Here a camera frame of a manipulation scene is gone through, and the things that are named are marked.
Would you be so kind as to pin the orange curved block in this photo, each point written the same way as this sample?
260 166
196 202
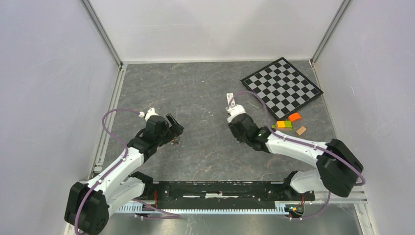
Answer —
294 117

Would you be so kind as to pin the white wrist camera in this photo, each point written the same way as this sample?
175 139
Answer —
234 111
149 113

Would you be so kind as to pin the white slotted cable duct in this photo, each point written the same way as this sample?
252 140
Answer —
278 209

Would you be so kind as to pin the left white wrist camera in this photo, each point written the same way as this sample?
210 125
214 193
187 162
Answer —
149 113

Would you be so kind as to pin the black white checkerboard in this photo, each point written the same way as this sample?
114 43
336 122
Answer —
282 87

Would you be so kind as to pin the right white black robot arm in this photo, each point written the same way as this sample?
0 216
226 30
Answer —
336 169

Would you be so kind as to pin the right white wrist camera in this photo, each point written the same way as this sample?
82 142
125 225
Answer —
234 111

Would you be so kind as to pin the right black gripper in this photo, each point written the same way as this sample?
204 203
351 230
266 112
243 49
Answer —
236 133

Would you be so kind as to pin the green orange block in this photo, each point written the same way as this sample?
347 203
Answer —
283 125

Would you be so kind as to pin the tan wooden block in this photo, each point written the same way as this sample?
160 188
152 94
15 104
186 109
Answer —
301 130

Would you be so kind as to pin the small white remote with buttons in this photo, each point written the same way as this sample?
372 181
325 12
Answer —
230 99

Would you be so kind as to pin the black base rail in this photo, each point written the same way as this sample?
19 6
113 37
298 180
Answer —
221 194

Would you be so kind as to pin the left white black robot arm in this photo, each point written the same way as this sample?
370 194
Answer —
91 204

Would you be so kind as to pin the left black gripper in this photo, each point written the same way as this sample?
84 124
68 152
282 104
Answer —
174 130

